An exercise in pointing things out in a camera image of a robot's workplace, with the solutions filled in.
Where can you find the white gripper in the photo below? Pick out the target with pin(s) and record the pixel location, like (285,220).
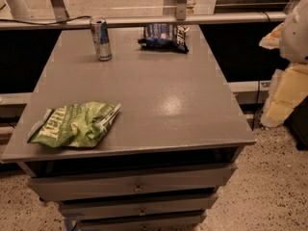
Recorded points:
(295,36)

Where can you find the redbull can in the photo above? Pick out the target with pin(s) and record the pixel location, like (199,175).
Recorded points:
(100,37)

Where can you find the blue chip bag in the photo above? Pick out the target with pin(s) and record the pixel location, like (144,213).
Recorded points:
(164,36)

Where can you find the green jalapeno chip bag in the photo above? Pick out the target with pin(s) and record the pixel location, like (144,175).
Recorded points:
(77,125)

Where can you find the metal railing bar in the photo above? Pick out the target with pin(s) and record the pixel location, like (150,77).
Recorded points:
(83,22)

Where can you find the grey drawer cabinet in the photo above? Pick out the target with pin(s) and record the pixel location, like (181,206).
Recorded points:
(176,110)

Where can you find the bottom drawer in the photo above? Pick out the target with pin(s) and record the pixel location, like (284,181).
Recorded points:
(142,223)

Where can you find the drawer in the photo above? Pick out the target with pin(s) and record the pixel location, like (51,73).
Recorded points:
(154,180)
(141,207)
(142,223)

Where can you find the middle drawer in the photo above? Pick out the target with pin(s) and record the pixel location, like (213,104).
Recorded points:
(141,207)

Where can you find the top drawer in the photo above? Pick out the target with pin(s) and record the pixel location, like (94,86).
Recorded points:
(154,180)

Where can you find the white pipe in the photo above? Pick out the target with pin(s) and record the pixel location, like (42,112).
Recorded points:
(19,9)

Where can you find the metal bracket centre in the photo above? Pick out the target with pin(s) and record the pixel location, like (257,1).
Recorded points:
(181,7)

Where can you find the metal bracket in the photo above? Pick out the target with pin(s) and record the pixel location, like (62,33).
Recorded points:
(181,7)
(59,9)

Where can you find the metal bracket left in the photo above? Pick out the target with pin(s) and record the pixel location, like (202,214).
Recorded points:
(59,9)

